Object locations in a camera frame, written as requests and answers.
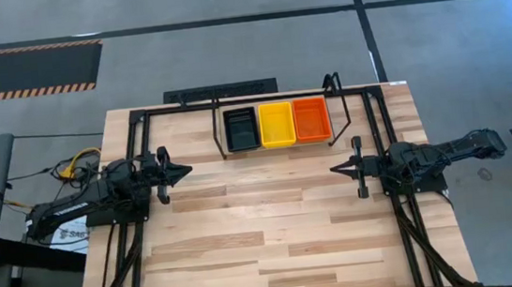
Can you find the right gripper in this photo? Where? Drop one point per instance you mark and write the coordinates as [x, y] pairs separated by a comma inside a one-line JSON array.
[[371, 167]]

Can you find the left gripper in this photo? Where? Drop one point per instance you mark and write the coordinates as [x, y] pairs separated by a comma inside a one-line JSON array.
[[151, 177]]

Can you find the orange slotted plastic basket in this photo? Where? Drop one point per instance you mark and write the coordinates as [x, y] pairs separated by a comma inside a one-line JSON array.
[[311, 119]]

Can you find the black slotted plastic basket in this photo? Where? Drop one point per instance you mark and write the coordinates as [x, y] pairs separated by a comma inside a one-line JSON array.
[[241, 131]]

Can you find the yellow slotted plastic basket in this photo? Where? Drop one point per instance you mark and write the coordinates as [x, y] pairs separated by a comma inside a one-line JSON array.
[[277, 127]]

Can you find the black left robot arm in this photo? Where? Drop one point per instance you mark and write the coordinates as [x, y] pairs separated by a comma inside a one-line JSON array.
[[78, 203]]

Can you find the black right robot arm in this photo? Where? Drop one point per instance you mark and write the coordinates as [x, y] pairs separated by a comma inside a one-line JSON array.
[[449, 148]]

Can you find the white printed paper sheet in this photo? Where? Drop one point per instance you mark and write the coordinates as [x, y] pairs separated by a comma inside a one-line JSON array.
[[69, 234]]

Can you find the black side stand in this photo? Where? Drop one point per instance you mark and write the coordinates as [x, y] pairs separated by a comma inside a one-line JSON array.
[[36, 256]]

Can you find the black hazard-striped floor mat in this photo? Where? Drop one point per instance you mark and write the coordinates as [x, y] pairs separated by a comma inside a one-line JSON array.
[[18, 72]]

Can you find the black metal table frame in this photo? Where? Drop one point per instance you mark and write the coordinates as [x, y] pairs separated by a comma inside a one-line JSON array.
[[138, 115]]

